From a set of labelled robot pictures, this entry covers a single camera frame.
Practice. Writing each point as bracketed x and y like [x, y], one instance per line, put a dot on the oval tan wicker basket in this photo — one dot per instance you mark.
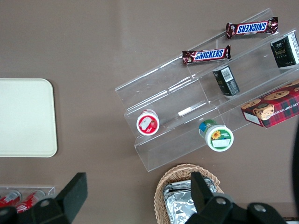
[161, 193]

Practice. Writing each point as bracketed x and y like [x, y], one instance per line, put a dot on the beige plastic tray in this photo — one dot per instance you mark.
[25, 116]

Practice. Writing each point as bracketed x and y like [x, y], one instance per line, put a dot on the red cola bottle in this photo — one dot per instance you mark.
[30, 201]
[8, 199]

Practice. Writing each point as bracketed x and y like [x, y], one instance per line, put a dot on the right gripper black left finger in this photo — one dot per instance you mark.
[72, 198]

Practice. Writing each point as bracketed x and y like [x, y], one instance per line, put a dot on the Snickers chocolate bar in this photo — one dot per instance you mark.
[206, 55]
[252, 28]

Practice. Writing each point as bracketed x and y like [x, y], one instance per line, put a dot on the stack of foil containers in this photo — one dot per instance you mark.
[177, 205]

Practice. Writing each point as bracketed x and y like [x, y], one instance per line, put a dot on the small black carton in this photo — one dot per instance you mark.
[285, 50]
[226, 80]

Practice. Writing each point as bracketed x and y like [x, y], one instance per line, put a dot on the red lid yogurt cup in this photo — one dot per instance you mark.
[147, 123]

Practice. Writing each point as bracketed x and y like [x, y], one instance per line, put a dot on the red tartan cookie box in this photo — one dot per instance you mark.
[273, 107]

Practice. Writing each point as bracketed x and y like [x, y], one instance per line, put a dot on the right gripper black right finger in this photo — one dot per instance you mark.
[203, 198]

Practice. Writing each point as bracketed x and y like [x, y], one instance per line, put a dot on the green lid yogurt cup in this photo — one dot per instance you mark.
[217, 137]

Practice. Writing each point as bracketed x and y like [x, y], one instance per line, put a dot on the clear acrylic stepped stand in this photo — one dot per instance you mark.
[177, 100]

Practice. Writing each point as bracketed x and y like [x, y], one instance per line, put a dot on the clear acrylic bottle rack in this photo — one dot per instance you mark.
[50, 190]

